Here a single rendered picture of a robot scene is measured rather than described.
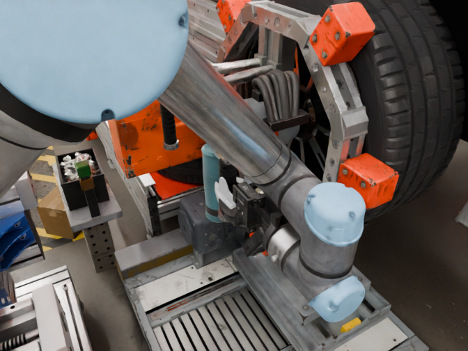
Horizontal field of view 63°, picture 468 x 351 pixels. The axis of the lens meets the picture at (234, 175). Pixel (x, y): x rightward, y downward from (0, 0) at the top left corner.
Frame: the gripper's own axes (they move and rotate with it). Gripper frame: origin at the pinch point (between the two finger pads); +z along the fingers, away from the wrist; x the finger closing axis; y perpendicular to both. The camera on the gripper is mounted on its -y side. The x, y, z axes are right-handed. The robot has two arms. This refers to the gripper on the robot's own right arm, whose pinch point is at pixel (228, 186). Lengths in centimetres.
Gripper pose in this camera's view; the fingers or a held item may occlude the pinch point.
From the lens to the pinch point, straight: 79.3
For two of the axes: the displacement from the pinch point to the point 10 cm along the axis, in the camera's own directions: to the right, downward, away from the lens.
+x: -8.7, 2.8, -3.9
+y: 0.0, -8.2, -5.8
